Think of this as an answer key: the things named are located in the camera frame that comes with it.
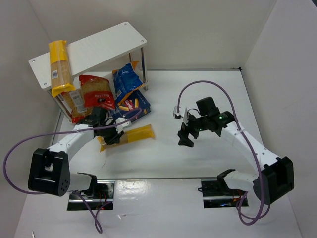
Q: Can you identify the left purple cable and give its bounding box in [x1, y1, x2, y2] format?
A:
[2, 107, 143, 235]

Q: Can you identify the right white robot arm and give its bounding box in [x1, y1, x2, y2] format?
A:
[173, 97, 295, 205]

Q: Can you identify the white two-tier shelf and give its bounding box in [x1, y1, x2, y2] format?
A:
[28, 22, 148, 122]

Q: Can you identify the red pasta bag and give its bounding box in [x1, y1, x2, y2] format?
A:
[62, 75, 115, 123]

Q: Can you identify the purple cable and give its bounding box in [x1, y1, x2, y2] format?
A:
[2, 107, 143, 235]
[177, 80, 270, 226]

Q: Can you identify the dark blue Barilla pasta box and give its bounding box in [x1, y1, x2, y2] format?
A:
[111, 90, 151, 122]

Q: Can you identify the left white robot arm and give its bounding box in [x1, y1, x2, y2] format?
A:
[28, 107, 131, 196]

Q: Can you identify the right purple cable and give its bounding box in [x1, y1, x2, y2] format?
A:
[177, 80, 270, 226]

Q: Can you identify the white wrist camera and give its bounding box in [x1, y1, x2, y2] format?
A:
[115, 118, 132, 134]
[173, 106, 188, 125]

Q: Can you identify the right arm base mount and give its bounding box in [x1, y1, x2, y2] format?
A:
[198, 178, 245, 209]

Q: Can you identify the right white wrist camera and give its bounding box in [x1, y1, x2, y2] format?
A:
[173, 106, 188, 125]

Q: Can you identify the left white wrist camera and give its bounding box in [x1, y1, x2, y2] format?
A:
[115, 118, 132, 134]

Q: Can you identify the yellow spaghetti bag on shelf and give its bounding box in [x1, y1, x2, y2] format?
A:
[49, 40, 75, 98]

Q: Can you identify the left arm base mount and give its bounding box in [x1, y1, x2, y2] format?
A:
[67, 179, 115, 211]

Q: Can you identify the yellow spaghetti bag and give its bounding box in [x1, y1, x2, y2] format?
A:
[49, 40, 75, 98]
[97, 124, 155, 152]

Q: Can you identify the blue pasta bag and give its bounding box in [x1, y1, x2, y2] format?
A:
[112, 61, 144, 106]

